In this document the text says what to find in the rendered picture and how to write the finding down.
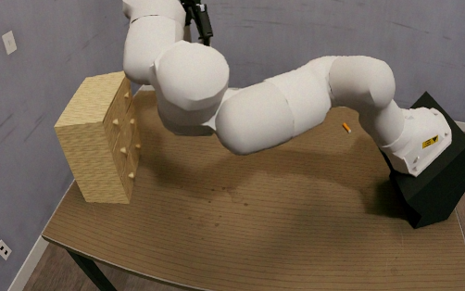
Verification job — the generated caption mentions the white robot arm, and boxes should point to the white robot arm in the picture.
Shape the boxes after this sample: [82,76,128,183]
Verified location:
[122,0,451,177]

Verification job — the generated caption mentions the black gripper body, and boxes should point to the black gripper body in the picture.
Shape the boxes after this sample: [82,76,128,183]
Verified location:
[180,0,201,15]

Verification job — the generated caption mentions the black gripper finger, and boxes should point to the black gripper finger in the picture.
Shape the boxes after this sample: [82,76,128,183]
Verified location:
[181,1,192,44]
[187,4,214,47]

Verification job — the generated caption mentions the light wood chest of drawers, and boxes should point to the light wood chest of drawers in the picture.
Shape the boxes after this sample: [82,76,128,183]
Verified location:
[54,71,131,204]

